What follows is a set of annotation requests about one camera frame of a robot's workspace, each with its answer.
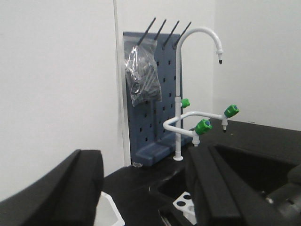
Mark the plastic bag of pegs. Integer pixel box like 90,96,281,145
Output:
124,36,162,107

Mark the right white storage bin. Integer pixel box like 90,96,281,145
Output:
94,192,125,226

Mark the white gooseneck lab faucet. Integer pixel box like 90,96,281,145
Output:
163,26,241,161

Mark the white test tube rack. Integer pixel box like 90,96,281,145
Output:
173,191,197,225

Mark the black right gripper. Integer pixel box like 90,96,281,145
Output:
264,165,301,226

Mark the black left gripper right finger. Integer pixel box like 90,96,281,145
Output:
185,147,279,226

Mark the black lab sink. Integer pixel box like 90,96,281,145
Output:
150,145,296,226

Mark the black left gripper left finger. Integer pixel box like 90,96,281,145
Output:
0,150,104,226

